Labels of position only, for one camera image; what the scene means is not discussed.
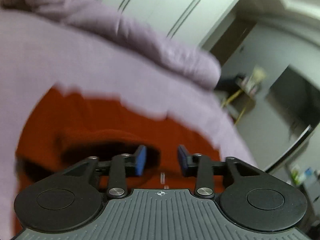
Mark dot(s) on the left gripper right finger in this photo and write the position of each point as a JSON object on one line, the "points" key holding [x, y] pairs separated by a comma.
{"points": [[203, 168]]}

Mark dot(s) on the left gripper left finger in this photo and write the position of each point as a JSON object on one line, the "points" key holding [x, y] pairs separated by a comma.
{"points": [[119, 168]]}

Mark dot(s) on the red knit sweater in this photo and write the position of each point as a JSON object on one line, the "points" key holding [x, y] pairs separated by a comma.
{"points": [[64, 129]]}

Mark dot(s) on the black clothing pile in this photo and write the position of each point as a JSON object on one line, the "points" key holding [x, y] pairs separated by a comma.
{"points": [[228, 84]]}

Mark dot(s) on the yellow side shelf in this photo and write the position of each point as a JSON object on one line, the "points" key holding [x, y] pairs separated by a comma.
{"points": [[243, 99]]}

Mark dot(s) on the cream dried flower bouquet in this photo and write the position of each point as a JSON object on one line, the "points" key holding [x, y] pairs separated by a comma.
{"points": [[258, 74]]}

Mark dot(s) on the purple bed sheet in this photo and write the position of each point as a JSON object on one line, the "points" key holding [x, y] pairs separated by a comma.
{"points": [[37, 53]]}

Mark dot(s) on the black television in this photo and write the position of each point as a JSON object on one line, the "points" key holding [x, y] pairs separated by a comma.
{"points": [[295, 99]]}

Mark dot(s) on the brown wooden door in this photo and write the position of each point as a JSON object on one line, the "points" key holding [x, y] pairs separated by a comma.
{"points": [[231, 39]]}

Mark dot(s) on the white wardrobe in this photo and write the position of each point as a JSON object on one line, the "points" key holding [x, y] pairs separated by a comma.
{"points": [[188, 21]]}

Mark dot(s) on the purple rolled duvet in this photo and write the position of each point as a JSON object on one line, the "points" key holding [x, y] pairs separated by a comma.
{"points": [[93, 16]]}

